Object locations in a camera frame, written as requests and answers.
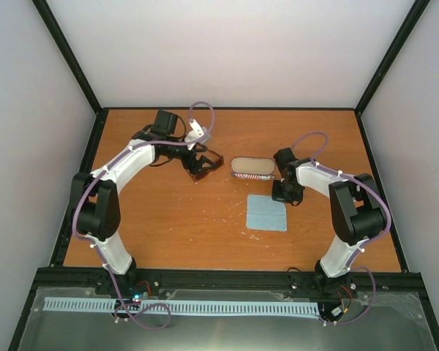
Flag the brown tinted sunglasses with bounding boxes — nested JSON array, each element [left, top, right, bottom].
[[188, 150, 224, 182]]

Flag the purple cable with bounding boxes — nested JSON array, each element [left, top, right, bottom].
[[71, 101, 217, 328], [291, 132, 392, 326]]

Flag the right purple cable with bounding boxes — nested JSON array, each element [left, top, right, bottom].
[[291, 132, 392, 326]]

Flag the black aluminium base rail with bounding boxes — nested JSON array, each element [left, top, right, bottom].
[[31, 267, 424, 298]]

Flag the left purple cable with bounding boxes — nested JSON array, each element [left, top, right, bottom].
[[71, 101, 217, 328]]

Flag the blue cleaning cloth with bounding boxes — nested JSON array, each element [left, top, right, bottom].
[[246, 195, 288, 232]]

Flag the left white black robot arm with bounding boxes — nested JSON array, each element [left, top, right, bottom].
[[68, 110, 224, 295]]

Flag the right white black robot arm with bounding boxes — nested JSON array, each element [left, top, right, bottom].
[[271, 148, 391, 296]]

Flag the flag pattern glasses case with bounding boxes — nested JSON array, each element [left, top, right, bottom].
[[230, 157, 274, 181]]

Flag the light blue slotted cable duct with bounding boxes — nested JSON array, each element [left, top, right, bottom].
[[42, 297, 320, 319]]

